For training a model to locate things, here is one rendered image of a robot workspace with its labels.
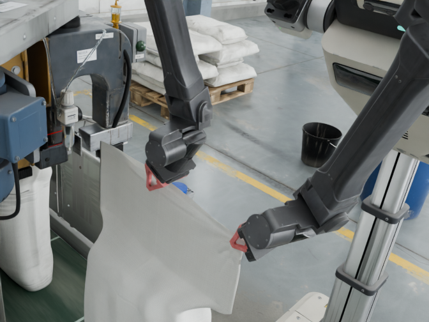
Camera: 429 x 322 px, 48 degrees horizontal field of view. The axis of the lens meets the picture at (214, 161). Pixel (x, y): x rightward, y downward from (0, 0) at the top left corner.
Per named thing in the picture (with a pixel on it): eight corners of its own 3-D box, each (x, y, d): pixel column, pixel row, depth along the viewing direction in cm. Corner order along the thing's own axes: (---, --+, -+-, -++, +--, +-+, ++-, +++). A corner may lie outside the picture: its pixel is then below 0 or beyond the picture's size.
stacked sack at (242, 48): (262, 57, 469) (264, 42, 462) (216, 67, 422) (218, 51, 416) (228, 45, 493) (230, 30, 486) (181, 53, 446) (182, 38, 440)
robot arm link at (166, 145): (213, 99, 93) (180, 90, 98) (173, 114, 85) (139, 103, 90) (211, 156, 98) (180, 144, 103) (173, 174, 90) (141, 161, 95)
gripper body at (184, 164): (143, 161, 102) (157, 141, 97) (176, 148, 109) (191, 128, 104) (161, 185, 101) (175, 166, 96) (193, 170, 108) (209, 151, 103)
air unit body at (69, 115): (82, 149, 119) (82, 91, 112) (66, 154, 116) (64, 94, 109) (72, 143, 122) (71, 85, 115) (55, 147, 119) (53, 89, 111)
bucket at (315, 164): (341, 163, 368) (350, 132, 356) (321, 175, 348) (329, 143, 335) (308, 148, 385) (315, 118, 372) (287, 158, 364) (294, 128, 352)
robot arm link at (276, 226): (354, 218, 76) (326, 174, 79) (308, 227, 68) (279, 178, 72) (307, 253, 83) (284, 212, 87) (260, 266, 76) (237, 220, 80)
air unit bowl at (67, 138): (77, 146, 118) (76, 124, 115) (66, 149, 116) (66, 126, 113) (70, 142, 120) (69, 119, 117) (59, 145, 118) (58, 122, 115)
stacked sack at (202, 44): (225, 53, 421) (227, 36, 414) (170, 64, 375) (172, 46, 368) (191, 41, 444) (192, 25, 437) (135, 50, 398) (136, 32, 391)
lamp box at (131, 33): (145, 61, 131) (147, 27, 127) (132, 63, 128) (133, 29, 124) (127, 53, 135) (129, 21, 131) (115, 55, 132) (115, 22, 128)
